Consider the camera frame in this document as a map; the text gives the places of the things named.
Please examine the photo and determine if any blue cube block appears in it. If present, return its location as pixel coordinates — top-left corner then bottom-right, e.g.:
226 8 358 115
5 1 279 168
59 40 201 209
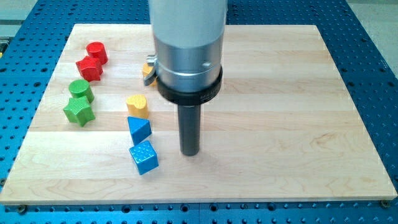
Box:
129 141 159 175

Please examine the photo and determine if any yellow heart block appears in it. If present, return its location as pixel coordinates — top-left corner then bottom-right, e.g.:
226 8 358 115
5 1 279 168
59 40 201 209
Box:
126 95 149 119

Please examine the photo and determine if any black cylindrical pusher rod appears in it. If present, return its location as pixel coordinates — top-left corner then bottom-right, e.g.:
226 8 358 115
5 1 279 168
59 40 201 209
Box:
178 105 201 156

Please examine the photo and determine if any green star block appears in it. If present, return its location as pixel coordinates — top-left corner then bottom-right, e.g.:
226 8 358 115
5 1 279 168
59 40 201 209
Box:
63 96 95 127

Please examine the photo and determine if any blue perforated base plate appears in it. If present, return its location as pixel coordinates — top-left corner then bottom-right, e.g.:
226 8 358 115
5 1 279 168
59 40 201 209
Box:
1 1 397 223

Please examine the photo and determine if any red cylinder block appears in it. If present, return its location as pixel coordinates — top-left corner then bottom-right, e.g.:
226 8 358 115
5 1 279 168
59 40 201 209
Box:
86 42 108 65

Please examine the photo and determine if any yellow block behind arm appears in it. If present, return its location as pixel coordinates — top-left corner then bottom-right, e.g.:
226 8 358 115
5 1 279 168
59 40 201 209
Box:
142 63 157 86

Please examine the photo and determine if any blue triangle block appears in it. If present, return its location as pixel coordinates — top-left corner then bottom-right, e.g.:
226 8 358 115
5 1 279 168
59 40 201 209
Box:
127 116 152 145

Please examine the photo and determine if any red pentagon block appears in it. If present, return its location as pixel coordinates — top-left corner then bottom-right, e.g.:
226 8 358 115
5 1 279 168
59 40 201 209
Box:
76 56 103 82

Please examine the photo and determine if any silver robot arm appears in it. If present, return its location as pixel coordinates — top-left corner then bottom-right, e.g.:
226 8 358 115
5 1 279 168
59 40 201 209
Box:
148 0 228 106

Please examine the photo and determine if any wooden board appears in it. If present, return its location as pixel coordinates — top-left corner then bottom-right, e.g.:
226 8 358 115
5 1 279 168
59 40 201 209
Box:
1 24 397 205

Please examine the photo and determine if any green cylinder block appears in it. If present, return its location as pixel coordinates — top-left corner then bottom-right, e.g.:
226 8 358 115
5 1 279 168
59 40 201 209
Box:
68 79 95 103

